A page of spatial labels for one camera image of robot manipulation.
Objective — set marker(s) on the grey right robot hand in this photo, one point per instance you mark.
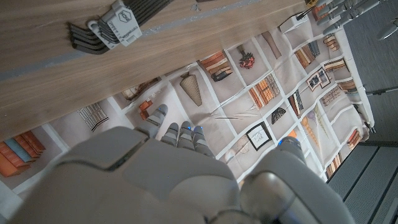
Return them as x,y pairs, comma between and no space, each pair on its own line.
155,180

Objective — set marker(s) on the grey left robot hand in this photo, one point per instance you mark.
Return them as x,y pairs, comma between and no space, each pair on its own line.
348,11

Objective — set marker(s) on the printed bookshelf backdrop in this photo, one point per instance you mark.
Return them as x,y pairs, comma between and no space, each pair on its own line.
217,112

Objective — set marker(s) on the black hex key set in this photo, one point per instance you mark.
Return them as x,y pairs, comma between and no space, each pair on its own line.
124,21

